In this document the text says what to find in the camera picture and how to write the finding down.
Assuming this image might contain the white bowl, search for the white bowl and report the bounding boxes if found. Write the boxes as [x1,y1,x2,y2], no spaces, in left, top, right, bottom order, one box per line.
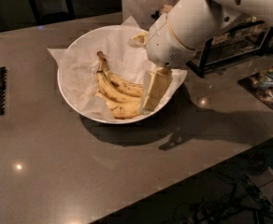
[57,24,181,125]

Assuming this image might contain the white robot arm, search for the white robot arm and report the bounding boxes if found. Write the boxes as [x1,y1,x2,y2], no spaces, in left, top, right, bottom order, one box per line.
[129,0,273,71]

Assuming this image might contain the black wire condiment rack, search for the black wire condiment rack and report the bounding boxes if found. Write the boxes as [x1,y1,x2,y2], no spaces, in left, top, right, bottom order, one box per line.
[181,21,273,77]

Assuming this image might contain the spotted banana bottom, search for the spotted banana bottom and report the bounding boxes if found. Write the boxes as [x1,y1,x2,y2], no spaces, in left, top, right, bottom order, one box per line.
[95,91,140,119]

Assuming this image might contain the spotted banana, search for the spotted banana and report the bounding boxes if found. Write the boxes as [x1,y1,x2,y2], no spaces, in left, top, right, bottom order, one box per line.
[95,91,140,119]
[95,72,140,104]
[97,50,143,97]

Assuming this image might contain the dark appliance in background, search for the dark appliance in background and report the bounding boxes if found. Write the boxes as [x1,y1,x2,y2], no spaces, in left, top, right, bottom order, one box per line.
[28,0,75,25]

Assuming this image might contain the white paper liner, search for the white paper liner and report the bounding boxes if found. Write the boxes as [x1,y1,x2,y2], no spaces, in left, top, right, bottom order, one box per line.
[48,15,189,121]

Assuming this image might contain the black cables on floor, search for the black cables on floor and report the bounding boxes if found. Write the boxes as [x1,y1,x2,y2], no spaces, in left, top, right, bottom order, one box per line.
[161,168,273,224]

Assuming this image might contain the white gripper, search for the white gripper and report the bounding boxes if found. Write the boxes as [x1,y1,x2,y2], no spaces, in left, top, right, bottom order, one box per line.
[128,14,196,115]

